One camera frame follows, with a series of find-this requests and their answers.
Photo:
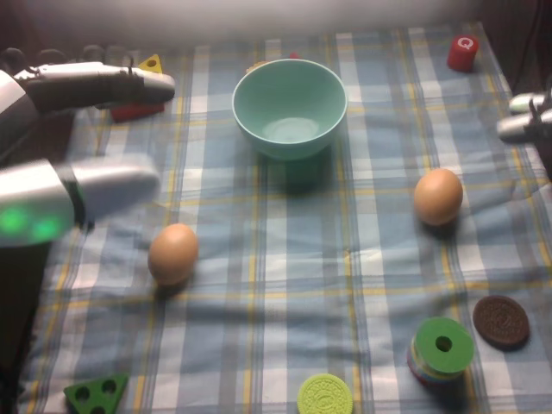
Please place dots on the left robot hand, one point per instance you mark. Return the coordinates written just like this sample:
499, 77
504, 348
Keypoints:
86, 86

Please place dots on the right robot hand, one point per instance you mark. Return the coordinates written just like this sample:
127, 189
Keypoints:
513, 129

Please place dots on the brown egg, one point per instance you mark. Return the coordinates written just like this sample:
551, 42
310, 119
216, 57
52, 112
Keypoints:
172, 254
438, 196

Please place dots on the teal bowl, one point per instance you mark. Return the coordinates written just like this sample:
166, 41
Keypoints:
289, 108

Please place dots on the red rectangular block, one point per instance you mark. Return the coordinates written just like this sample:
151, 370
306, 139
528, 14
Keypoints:
133, 112

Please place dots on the yellow triangle block with hole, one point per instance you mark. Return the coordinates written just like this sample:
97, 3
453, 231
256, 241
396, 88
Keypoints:
152, 64

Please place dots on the red cylinder block with Q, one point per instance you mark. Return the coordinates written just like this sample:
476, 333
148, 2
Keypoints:
462, 54

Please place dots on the small orange toy piece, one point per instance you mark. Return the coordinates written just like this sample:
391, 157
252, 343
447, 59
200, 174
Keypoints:
252, 68

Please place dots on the brown toy sandwich cookie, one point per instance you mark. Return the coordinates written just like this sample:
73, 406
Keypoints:
501, 322

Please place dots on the small red toy piece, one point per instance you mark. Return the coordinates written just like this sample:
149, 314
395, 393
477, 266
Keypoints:
294, 55

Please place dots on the blue plaid tablecloth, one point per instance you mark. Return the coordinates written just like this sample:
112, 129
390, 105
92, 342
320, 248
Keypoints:
302, 259

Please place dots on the green triangle block with holes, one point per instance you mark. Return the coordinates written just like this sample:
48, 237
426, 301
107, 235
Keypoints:
97, 399

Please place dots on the green toy sandwich cookie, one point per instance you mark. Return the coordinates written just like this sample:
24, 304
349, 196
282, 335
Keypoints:
324, 396

